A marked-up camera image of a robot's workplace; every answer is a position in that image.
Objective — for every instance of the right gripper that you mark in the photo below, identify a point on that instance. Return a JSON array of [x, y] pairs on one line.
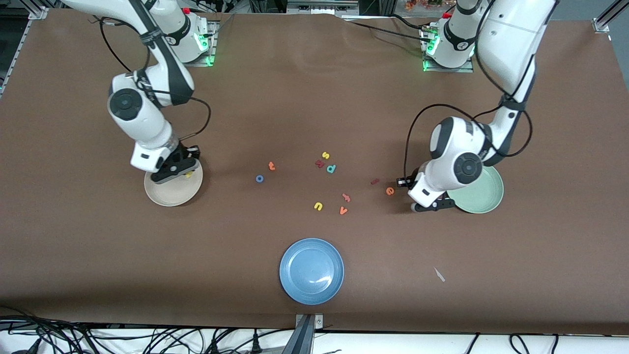
[[185, 155]]

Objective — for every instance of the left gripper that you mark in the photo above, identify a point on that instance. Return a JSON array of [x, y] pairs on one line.
[[414, 179]]

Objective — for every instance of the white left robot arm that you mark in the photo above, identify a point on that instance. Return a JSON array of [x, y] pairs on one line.
[[511, 39]]

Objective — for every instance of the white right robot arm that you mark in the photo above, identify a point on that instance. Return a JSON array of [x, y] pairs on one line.
[[142, 118]]

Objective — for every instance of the beige brown plate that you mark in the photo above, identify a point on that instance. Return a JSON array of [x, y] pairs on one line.
[[172, 194]]

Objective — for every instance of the green plate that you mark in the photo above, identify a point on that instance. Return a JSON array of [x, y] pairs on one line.
[[484, 194]]

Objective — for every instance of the white paper scrap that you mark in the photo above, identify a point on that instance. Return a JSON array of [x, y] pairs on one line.
[[439, 274]]

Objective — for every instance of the brown table cover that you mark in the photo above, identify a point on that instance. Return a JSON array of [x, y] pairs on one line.
[[314, 98]]

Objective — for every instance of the blue plate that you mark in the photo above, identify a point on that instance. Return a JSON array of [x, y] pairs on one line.
[[311, 271]]

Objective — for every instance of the orange artificial flowers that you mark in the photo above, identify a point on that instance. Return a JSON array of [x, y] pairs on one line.
[[422, 4]]

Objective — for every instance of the silver device box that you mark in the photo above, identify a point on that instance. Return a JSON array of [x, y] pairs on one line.
[[319, 7]]

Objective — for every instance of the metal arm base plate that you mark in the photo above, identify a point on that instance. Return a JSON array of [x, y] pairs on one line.
[[214, 34], [442, 70]]

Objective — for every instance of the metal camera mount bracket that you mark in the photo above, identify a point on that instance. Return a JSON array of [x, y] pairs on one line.
[[302, 339]]

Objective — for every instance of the aluminium frame profile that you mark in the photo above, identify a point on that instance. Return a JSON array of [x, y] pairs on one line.
[[38, 13], [602, 23]]

